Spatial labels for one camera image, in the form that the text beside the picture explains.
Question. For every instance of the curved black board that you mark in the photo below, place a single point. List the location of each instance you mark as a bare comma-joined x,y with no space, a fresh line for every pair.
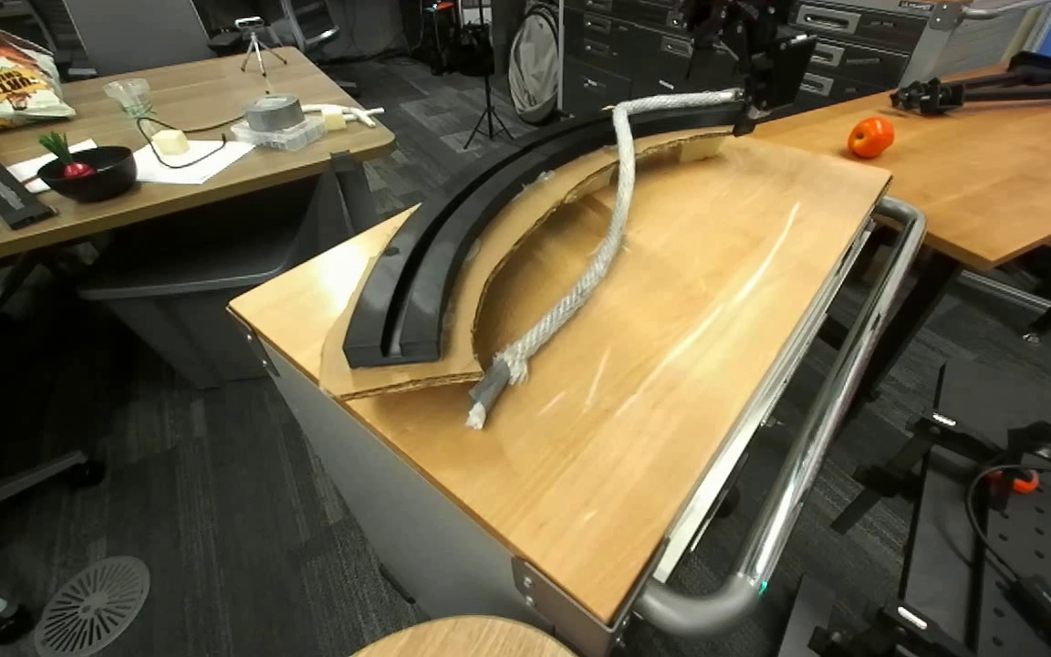
404,308

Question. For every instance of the brown cardboard sheet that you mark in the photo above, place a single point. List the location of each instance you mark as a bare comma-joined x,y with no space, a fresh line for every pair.
533,254

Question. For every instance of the metal cart body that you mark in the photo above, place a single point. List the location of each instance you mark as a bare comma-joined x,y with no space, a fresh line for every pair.
426,541

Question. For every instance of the round wooden stool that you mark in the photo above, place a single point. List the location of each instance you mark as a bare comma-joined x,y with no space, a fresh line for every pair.
468,635

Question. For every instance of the orange fruit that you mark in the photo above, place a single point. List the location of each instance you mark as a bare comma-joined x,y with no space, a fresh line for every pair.
868,137

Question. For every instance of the long wooden office table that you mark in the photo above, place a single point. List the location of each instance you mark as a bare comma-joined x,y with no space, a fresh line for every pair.
203,99

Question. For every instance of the black bowl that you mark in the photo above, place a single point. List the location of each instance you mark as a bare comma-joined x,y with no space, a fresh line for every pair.
91,174

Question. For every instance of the chips snack bag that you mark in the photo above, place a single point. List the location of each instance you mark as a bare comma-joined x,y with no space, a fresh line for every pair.
30,84

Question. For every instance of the chrome cart handle bar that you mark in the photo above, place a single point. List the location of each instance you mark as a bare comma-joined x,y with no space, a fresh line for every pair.
750,580

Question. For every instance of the grey duct tape roll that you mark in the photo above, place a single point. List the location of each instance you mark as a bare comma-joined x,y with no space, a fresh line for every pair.
271,114

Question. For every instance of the orange clamp handle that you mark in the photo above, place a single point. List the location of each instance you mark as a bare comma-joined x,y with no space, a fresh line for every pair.
1016,482

